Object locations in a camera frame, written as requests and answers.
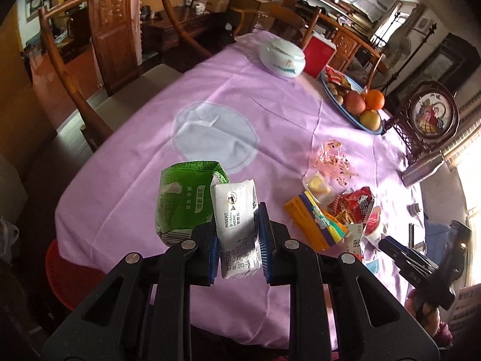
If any red white box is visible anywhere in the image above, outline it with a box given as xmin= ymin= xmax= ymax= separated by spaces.
xmin=304 ymin=33 xmax=337 ymax=79

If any wooden armchair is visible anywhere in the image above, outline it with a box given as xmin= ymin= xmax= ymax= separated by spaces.
xmin=38 ymin=0 xmax=212 ymax=150

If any white milk carton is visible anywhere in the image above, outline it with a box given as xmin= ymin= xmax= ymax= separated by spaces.
xmin=210 ymin=179 xmax=262 ymax=279

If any yellow pear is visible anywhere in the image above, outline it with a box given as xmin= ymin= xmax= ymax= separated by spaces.
xmin=359 ymin=109 xmax=381 ymax=131

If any yellow cake in wrapper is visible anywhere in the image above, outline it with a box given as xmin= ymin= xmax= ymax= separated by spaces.
xmin=302 ymin=171 xmax=332 ymax=201

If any red snack bag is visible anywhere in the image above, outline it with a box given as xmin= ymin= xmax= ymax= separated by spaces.
xmin=328 ymin=187 xmax=374 ymax=225

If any orange striped medicine box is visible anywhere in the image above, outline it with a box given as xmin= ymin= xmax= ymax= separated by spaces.
xmin=284 ymin=191 xmax=348 ymax=252

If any paper cup red inside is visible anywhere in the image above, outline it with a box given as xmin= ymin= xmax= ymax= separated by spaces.
xmin=344 ymin=206 xmax=382 ymax=260

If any pink clear candy wrapper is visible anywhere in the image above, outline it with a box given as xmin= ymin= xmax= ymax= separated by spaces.
xmin=313 ymin=139 xmax=357 ymax=187

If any red apple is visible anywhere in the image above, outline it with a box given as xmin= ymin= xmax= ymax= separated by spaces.
xmin=343 ymin=91 xmax=366 ymax=116

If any right hand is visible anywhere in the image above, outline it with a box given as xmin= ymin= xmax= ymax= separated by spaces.
xmin=404 ymin=289 xmax=440 ymax=337

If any green snack bag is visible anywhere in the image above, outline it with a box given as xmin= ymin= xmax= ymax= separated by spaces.
xmin=156 ymin=161 xmax=229 ymax=247

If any blue fruit plate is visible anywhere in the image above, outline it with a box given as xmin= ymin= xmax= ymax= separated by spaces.
xmin=320 ymin=65 xmax=385 ymax=135

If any white ceramic lidded jar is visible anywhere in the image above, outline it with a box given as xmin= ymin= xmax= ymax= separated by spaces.
xmin=259 ymin=38 xmax=306 ymax=78

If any purple tablecloth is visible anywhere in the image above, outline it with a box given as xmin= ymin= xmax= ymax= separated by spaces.
xmin=54 ymin=29 xmax=427 ymax=350

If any orange fruit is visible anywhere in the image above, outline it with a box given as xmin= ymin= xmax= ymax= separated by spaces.
xmin=363 ymin=89 xmax=385 ymax=111

